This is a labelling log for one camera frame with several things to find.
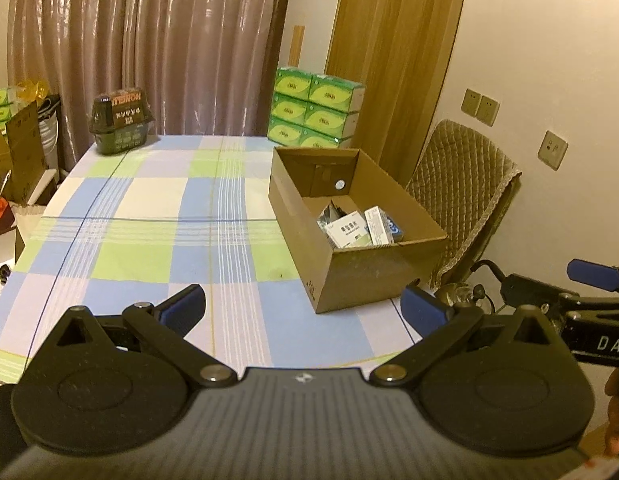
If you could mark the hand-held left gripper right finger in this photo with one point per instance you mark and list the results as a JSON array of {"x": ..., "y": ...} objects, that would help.
[{"x": 424, "y": 310}]

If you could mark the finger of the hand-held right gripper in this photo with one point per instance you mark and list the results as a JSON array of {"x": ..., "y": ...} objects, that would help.
[
  {"x": 592, "y": 272},
  {"x": 527, "y": 287}
]

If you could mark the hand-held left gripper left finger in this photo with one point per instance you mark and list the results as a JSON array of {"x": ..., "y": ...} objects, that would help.
[{"x": 182, "y": 308}]

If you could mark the brown cardboard box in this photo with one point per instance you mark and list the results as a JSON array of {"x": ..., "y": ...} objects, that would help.
[{"x": 379, "y": 275}]

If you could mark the clear box with blue label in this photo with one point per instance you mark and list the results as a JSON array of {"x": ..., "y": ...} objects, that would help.
[{"x": 395, "y": 229}]

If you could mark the small white green box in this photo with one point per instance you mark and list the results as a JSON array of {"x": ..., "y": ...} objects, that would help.
[{"x": 377, "y": 225}]

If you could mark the white medicine box blue logo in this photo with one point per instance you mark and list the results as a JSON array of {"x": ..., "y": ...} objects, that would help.
[{"x": 349, "y": 232}]

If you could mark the silver foil packet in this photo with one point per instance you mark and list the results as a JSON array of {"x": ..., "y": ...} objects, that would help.
[{"x": 327, "y": 220}]

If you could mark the dark green lidded container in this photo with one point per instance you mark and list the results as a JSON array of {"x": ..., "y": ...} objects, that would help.
[{"x": 122, "y": 122}]

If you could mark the person's right hand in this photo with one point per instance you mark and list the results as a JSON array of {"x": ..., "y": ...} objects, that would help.
[{"x": 618, "y": 410}]

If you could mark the chair with quilted cover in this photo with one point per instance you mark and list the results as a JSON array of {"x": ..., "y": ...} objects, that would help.
[{"x": 459, "y": 180}]

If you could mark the white plastic bucket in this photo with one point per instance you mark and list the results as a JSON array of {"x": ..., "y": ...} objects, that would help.
[{"x": 48, "y": 137}]

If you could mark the brown storage carton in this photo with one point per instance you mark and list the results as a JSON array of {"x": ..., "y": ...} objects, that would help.
[{"x": 19, "y": 160}]

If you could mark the stack of green tissue packs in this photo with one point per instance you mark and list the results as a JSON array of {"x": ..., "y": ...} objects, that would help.
[{"x": 314, "y": 110}]

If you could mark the shiny pleated curtain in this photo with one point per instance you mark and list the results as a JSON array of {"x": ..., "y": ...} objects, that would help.
[{"x": 154, "y": 50}]

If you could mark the yellow plastic bag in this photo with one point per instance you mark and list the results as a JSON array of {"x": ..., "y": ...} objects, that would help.
[{"x": 29, "y": 91}]

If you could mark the small green tissue pack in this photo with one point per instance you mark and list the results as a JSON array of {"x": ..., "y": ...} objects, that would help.
[{"x": 0, "y": 107}]

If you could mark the wooden plank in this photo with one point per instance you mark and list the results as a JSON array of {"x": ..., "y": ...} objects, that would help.
[{"x": 296, "y": 45}]

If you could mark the beige wall outlet plate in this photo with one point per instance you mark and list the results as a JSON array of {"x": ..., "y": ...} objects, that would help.
[{"x": 553, "y": 150}]

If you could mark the beige wall socket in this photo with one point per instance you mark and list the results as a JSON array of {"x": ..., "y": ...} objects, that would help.
[
  {"x": 488, "y": 110},
  {"x": 471, "y": 102}
]

